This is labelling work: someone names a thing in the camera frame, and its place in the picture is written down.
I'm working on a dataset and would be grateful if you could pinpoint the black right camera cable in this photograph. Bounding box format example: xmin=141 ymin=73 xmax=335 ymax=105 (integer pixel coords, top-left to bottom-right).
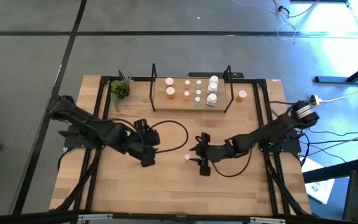
xmin=211 ymin=149 xmax=254 ymax=178

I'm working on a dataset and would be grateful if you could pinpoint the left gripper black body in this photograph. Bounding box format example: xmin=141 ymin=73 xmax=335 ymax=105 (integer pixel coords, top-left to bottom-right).
xmin=126 ymin=118 xmax=161 ymax=168

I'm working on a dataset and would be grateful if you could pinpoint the black flat strip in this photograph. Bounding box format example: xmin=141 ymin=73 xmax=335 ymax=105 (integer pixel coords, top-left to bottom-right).
xmin=187 ymin=72 xmax=244 ymax=78

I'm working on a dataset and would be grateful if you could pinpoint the black cable bundle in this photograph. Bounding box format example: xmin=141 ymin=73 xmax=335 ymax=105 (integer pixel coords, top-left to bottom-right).
xmin=53 ymin=146 xmax=103 ymax=212
xmin=264 ymin=152 xmax=311 ymax=216

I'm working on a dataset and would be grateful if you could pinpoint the black table edge beam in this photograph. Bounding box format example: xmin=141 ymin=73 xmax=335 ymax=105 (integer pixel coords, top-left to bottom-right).
xmin=0 ymin=210 xmax=358 ymax=224

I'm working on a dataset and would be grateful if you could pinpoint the silver metal bracket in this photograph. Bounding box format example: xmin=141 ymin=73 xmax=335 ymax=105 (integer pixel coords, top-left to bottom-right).
xmin=249 ymin=217 xmax=287 ymax=224
xmin=76 ymin=213 xmax=114 ymax=222

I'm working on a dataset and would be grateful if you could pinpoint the white floor cable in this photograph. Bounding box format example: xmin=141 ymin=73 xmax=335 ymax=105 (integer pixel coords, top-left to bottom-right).
xmin=230 ymin=0 xmax=300 ymax=40

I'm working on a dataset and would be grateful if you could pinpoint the black floor cable with plug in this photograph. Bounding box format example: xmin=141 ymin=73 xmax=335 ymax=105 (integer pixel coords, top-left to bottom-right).
xmin=273 ymin=0 xmax=318 ymax=18

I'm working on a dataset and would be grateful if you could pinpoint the wooden shelf black metal frame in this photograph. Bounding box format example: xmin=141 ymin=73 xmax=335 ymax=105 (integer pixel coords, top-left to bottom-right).
xmin=149 ymin=63 xmax=235 ymax=114

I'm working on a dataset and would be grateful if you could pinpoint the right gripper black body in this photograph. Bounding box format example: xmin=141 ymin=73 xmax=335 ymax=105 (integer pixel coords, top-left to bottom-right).
xmin=196 ymin=132 xmax=236 ymax=177

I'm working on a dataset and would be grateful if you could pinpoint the black left camera cable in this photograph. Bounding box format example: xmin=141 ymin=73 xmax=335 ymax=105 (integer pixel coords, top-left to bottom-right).
xmin=147 ymin=120 xmax=190 ymax=155

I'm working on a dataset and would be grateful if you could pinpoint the black camera cable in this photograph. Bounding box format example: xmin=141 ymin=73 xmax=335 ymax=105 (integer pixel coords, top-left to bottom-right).
xmin=147 ymin=120 xmax=190 ymax=155
xmin=211 ymin=149 xmax=254 ymax=178

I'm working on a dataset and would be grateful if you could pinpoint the white paper sheet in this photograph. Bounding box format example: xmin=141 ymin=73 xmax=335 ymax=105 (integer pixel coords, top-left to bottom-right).
xmin=305 ymin=177 xmax=336 ymax=205

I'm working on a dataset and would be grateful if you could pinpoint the black floor bar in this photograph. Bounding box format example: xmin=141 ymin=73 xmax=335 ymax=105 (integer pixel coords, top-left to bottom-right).
xmin=302 ymin=156 xmax=358 ymax=184

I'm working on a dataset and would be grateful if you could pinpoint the black desk stand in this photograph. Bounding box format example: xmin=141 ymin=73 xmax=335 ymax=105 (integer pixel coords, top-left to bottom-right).
xmin=313 ymin=57 xmax=358 ymax=85

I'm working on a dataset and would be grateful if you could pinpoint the potted green succulent plant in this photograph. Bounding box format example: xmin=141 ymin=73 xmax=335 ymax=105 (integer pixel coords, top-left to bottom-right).
xmin=109 ymin=69 xmax=134 ymax=113

